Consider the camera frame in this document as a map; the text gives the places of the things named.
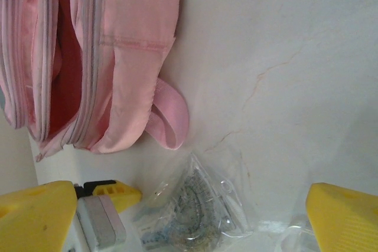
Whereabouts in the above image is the clear bag of clips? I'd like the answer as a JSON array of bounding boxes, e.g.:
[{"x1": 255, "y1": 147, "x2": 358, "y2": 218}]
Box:
[{"x1": 131, "y1": 151, "x2": 258, "y2": 252}]

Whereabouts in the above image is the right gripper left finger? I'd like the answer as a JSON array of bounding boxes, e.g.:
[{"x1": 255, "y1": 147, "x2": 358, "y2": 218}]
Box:
[{"x1": 0, "y1": 181, "x2": 78, "y2": 252}]

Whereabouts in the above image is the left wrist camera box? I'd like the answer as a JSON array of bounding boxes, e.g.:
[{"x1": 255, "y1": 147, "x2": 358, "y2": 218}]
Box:
[{"x1": 75, "y1": 195, "x2": 128, "y2": 252}]

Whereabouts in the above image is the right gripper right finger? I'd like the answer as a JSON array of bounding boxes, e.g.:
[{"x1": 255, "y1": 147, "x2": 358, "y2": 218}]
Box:
[{"x1": 305, "y1": 183, "x2": 378, "y2": 252}]

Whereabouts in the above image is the pink school backpack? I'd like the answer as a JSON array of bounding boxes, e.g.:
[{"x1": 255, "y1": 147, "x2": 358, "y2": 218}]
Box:
[{"x1": 0, "y1": 0, "x2": 190, "y2": 163}]

